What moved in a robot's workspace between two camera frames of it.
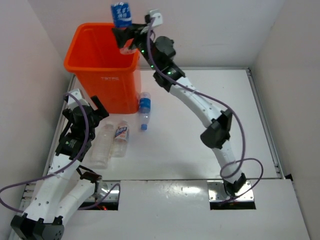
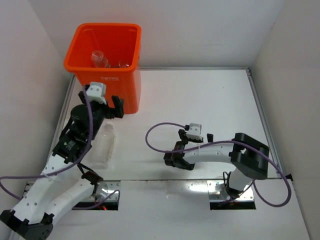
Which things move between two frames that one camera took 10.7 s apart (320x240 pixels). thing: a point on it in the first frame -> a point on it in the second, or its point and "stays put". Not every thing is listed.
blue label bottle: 121,15 -> 121,65
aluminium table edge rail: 263,117 stays put
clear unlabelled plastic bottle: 102,147 stays put
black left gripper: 99,114 -> 110,112
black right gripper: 123,36 -> 183,136
